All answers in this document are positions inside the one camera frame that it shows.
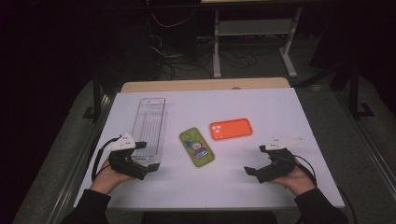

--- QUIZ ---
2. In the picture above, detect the wooden table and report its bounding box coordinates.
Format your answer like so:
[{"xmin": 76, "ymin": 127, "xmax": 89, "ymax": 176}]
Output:
[{"xmin": 120, "ymin": 77, "xmax": 291, "ymax": 93}]

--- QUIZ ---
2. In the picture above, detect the white metal desk frame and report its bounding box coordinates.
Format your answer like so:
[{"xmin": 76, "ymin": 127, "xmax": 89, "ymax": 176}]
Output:
[{"xmin": 213, "ymin": 7, "xmax": 304, "ymax": 78}]

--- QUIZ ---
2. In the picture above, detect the clear plastic bin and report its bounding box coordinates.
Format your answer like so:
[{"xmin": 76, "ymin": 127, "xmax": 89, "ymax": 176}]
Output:
[{"xmin": 130, "ymin": 97, "xmax": 168, "ymax": 166}]

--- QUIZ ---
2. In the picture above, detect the grey metal rail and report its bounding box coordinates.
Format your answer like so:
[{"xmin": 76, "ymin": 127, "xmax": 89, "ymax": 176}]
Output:
[
  {"xmin": 46, "ymin": 92, "xmax": 116, "ymax": 224},
  {"xmin": 335, "ymin": 90, "xmax": 396, "ymax": 194}
]

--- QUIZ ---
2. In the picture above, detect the left hand-held gripper black cable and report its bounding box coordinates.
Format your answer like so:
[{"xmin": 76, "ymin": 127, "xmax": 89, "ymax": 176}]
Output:
[{"xmin": 91, "ymin": 136, "xmax": 122, "ymax": 182}]

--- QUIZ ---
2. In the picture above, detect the black computer tower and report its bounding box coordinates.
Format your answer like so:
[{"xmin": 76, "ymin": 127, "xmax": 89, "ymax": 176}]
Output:
[{"xmin": 148, "ymin": 12, "xmax": 199, "ymax": 60}]

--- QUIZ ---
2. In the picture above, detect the orange phone case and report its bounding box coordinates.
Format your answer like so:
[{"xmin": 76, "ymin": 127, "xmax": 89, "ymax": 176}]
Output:
[{"xmin": 209, "ymin": 118, "xmax": 253, "ymax": 141}]

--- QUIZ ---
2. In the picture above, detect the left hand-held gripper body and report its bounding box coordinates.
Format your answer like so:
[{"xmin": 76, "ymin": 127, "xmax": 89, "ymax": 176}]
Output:
[{"xmin": 106, "ymin": 133, "xmax": 149, "ymax": 181}]

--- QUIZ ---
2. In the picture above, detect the tangle of black floor cables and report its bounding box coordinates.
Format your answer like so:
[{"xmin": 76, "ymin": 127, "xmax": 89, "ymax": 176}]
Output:
[{"xmin": 155, "ymin": 46, "xmax": 260, "ymax": 80}]

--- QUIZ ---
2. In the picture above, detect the hand-held gripper black cable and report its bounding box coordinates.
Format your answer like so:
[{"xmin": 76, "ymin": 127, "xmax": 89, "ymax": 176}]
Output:
[
  {"xmin": 293, "ymin": 154, "xmax": 358, "ymax": 224},
  {"xmin": 91, "ymin": 136, "xmax": 122, "ymax": 182}
]

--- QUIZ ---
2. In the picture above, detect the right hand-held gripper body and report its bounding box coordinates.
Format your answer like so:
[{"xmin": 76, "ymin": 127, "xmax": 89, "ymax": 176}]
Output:
[{"xmin": 256, "ymin": 135, "xmax": 304, "ymax": 184}]

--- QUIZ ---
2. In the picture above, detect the black metal stand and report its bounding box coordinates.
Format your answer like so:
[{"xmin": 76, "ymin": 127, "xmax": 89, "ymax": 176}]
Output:
[
  {"xmin": 82, "ymin": 69, "xmax": 108, "ymax": 124},
  {"xmin": 348, "ymin": 62, "xmax": 376, "ymax": 120}
]

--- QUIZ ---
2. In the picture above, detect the right hand-held gripper black cable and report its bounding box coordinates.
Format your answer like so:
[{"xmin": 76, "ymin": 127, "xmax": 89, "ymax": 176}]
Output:
[{"xmin": 293, "ymin": 154, "xmax": 358, "ymax": 224}]

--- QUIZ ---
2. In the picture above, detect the person's left hand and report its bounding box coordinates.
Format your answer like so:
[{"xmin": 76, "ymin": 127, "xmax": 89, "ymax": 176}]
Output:
[{"xmin": 89, "ymin": 158, "xmax": 134, "ymax": 196}]

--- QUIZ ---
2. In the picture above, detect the person's right hand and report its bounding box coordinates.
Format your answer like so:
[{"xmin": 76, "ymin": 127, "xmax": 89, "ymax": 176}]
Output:
[{"xmin": 274, "ymin": 157, "xmax": 317, "ymax": 197}]

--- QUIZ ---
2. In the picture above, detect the green cartoon phone case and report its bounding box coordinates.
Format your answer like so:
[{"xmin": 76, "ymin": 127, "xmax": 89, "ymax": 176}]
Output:
[{"xmin": 178, "ymin": 126, "xmax": 216, "ymax": 168}]

